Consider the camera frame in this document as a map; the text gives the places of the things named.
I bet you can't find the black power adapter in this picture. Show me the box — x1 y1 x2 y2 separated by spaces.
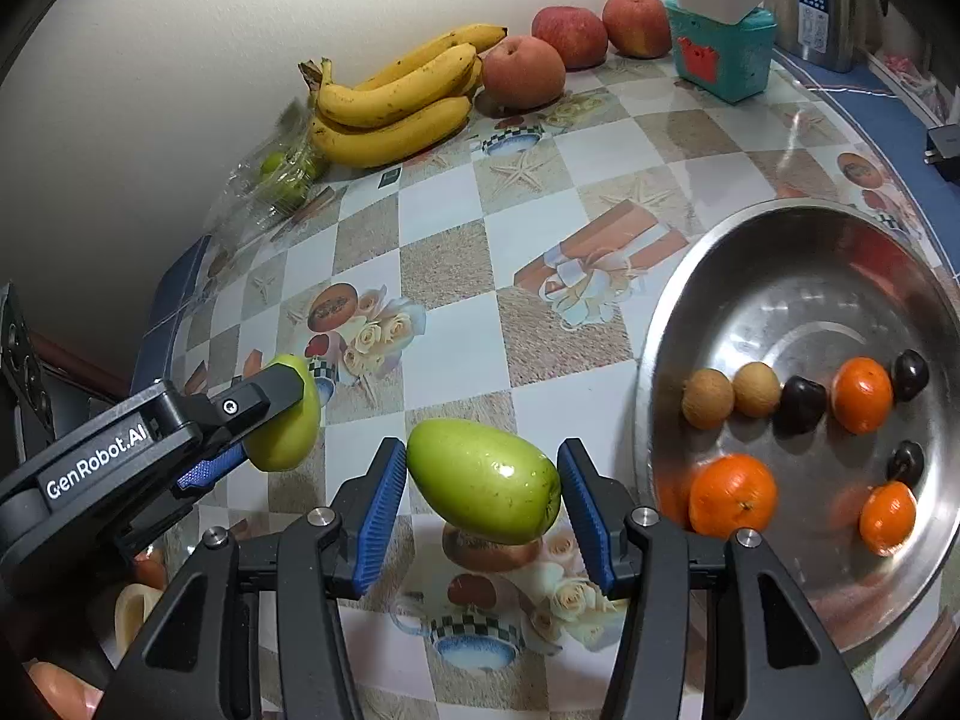
924 124 960 185

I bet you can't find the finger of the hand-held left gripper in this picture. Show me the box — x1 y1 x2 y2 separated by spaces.
174 441 248 500
176 362 305 455

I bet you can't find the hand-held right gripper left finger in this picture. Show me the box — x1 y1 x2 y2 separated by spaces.
105 436 410 720

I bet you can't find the steel thermos jug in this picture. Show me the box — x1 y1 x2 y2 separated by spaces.
757 0 878 74

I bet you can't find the brown longan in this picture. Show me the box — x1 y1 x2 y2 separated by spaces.
681 369 736 430
731 362 783 418

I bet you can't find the orange mandarin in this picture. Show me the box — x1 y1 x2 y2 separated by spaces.
832 357 895 436
859 481 918 556
688 454 779 539

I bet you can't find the yellow banana bunch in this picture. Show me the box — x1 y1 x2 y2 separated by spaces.
298 22 508 168

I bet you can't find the clear bag of green fruit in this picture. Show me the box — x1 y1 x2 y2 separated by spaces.
202 101 331 241

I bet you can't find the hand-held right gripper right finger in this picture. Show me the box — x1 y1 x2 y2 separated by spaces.
556 437 871 720

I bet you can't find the red apple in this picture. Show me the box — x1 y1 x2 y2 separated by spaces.
531 6 609 71
602 0 672 59
481 36 567 110

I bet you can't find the round steel basin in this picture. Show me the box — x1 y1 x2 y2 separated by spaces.
632 199 960 653

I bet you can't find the green jujube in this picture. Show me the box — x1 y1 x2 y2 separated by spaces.
244 354 323 472
405 420 563 545

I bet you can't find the person's left hand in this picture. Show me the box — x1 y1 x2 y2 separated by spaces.
22 658 106 720

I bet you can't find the dark purple plum with stem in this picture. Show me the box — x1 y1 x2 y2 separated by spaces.
886 440 926 488

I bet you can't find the teal plastic box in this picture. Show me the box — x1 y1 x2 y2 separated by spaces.
664 0 779 104

